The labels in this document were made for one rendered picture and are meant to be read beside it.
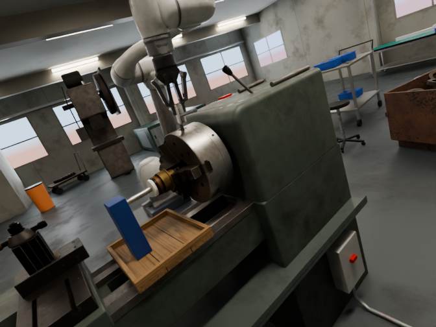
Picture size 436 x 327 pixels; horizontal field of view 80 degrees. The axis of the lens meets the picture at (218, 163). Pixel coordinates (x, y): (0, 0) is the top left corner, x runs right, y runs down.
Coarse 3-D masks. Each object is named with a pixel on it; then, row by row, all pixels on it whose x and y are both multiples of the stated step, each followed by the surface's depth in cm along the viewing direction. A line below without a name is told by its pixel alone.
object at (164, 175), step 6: (156, 174) 98; (162, 174) 98; (168, 174) 97; (156, 180) 96; (162, 180) 96; (168, 180) 97; (162, 186) 96; (168, 186) 97; (174, 186) 99; (162, 192) 97
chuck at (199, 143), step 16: (192, 128) 100; (176, 144) 100; (192, 144) 94; (208, 144) 96; (192, 160) 97; (208, 160) 94; (208, 176) 94; (224, 176) 99; (192, 192) 110; (208, 192) 99
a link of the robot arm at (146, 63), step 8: (144, 64) 129; (152, 64) 130; (144, 72) 130; (152, 72) 132; (144, 80) 134; (152, 88) 138; (152, 96) 142; (160, 104) 143; (160, 112) 146; (168, 112) 147; (160, 120) 149; (168, 120) 148; (168, 128) 151
